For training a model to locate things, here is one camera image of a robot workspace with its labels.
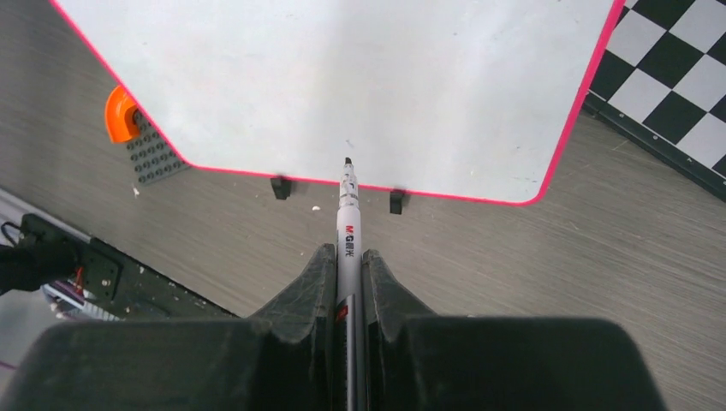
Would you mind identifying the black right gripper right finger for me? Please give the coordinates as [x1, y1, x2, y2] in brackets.
[363, 250, 666, 410]

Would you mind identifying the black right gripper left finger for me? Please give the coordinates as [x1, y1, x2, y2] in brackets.
[1, 244, 336, 410]

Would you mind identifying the white marker pen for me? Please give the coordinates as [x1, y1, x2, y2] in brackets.
[333, 158, 368, 410]

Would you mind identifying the white board with pink frame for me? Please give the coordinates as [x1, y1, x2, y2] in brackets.
[54, 1, 623, 206]

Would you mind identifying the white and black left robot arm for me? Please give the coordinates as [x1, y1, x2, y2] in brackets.
[1, 241, 78, 295]

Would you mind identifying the orange curved pipe piece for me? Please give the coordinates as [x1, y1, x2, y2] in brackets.
[104, 86, 140, 144]

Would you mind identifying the black and white checkerboard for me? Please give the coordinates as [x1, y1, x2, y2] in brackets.
[584, 0, 725, 200]

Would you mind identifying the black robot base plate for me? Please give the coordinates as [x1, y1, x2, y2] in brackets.
[16, 212, 240, 322]

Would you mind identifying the grey studded base plate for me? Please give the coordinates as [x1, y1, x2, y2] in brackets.
[125, 110, 190, 185]

